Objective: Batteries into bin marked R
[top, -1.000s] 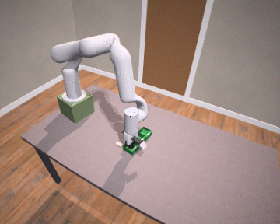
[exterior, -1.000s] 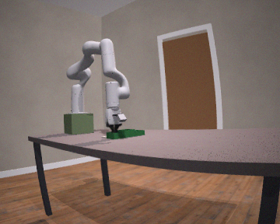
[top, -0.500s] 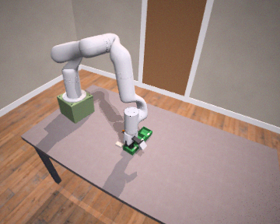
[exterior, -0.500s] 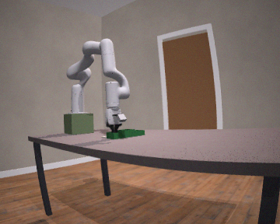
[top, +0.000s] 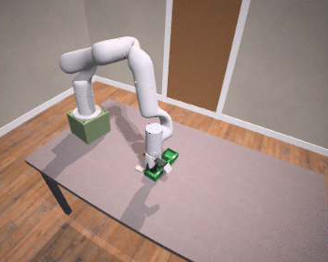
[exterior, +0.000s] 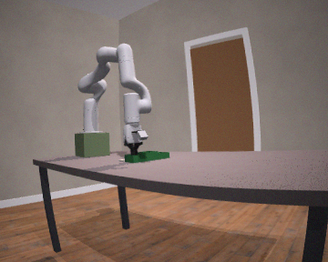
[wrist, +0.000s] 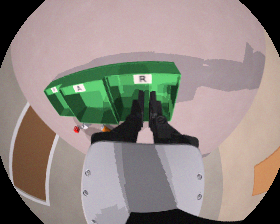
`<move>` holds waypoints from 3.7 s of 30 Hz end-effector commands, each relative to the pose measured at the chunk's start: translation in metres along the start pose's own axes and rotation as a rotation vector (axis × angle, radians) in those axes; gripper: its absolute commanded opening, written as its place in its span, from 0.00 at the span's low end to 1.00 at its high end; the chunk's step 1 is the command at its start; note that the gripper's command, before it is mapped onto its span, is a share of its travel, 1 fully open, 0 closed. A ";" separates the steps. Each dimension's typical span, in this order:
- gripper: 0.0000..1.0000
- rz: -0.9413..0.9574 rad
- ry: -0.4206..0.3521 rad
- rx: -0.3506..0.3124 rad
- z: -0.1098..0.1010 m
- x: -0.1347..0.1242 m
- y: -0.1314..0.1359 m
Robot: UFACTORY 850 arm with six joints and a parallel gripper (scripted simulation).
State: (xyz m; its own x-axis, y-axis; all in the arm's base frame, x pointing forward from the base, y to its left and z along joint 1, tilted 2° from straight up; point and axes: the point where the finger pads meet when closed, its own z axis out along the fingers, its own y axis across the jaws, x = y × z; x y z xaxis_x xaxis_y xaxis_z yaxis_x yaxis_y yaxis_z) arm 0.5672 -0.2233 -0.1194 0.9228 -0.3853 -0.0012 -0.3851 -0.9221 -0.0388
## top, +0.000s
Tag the white domino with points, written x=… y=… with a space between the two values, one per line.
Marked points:
x=139 y=168

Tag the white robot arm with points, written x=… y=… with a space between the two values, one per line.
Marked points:
x=140 y=64

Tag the green rack of bins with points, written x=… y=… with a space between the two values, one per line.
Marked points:
x=166 y=156

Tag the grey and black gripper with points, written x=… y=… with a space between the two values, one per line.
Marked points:
x=150 y=163

